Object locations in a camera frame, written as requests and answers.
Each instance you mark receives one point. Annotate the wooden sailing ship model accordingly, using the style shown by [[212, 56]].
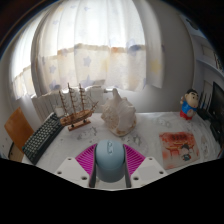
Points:
[[77, 117]]

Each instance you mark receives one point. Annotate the black router with antennas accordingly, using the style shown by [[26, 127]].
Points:
[[204, 113]]

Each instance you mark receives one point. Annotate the white star-print curtain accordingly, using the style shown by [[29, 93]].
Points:
[[100, 43]]

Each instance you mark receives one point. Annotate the cartoon boy figure clock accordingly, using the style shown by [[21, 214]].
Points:
[[189, 105]]

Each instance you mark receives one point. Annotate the white wall shelf unit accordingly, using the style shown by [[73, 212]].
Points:
[[208, 50]]

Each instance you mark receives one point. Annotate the light blue computer mouse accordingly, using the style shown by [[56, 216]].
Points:
[[110, 161]]

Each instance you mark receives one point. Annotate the white printed tablecloth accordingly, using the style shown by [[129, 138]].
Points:
[[146, 126]]

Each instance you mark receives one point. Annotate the red printed mouse pad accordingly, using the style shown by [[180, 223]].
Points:
[[178, 150]]

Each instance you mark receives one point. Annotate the black monitor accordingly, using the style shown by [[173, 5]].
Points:
[[218, 103]]

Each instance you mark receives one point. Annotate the black keyboard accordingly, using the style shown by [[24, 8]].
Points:
[[41, 138]]

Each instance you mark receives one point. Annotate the large white conch shell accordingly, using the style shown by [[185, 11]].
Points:
[[119, 115]]

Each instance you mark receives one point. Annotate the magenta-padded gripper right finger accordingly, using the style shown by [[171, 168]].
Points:
[[146, 170]]

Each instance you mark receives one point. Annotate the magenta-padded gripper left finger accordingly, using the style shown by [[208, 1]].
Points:
[[75, 170]]

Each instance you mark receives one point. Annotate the wooden chair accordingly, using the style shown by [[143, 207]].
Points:
[[18, 126]]

